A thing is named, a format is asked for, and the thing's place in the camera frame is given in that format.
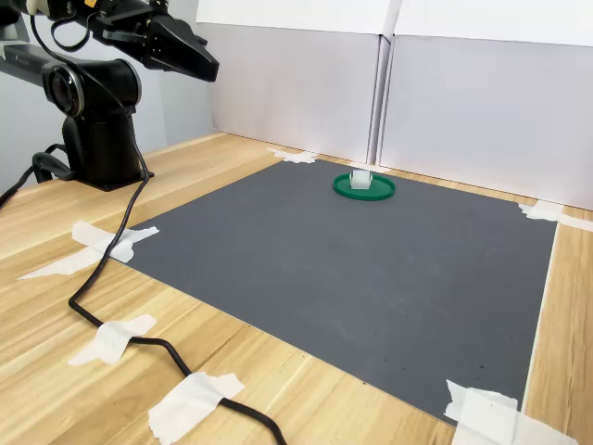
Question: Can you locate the dark grey mat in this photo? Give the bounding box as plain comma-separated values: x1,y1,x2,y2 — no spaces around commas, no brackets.
120,157,559,426

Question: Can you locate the round green lid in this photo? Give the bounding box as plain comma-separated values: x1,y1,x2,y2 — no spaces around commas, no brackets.
332,172,397,202

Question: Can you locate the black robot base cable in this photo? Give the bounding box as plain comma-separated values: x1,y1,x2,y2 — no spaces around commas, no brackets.
0,142,75,210

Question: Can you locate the long black camera cable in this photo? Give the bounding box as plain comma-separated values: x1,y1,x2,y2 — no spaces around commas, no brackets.
30,13,288,445

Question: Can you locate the white masking tape piece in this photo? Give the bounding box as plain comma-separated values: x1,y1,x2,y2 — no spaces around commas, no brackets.
517,199,593,233
68,313,158,366
17,220,161,282
146,372,246,445
267,146,321,165
443,378,580,445
347,160,393,174

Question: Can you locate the small white plastic terminal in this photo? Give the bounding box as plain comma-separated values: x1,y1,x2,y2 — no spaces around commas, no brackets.
348,169,374,192

